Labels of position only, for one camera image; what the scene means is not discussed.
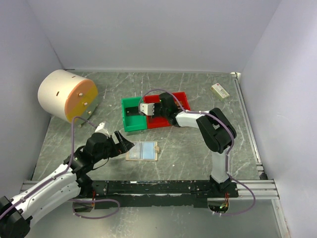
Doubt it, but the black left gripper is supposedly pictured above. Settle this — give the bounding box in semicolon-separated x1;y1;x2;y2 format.
93;129;133;162

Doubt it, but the silver VIP credit card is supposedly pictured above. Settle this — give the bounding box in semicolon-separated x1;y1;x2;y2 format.
129;142;142;160

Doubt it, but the tan card holder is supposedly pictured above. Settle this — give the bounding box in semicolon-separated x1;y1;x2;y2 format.
125;141;160;161

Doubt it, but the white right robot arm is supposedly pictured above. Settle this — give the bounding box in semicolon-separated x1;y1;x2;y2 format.
154;92;236;197

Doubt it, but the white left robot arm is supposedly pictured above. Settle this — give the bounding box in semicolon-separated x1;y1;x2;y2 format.
0;122;134;238

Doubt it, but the black credit card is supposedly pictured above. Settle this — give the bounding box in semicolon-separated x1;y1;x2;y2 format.
125;106;141;117

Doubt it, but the red bin right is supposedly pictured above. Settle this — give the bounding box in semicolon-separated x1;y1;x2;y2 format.
172;92;191;110

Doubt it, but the red bin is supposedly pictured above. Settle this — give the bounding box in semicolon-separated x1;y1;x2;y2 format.
172;92;191;110
144;95;170;129

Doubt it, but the green plastic bin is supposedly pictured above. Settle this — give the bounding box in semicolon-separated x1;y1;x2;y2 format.
121;97;147;132

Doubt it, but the red bin middle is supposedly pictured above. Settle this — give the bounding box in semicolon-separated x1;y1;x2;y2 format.
144;95;170;129

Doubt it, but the small white cardboard box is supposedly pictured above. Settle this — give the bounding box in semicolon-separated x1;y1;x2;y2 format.
211;83;230;101

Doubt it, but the white cylinder with orange face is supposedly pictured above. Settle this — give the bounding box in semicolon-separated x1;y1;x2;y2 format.
38;69;99;123

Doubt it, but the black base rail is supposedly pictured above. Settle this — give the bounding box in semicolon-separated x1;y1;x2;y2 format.
75;179;238;209

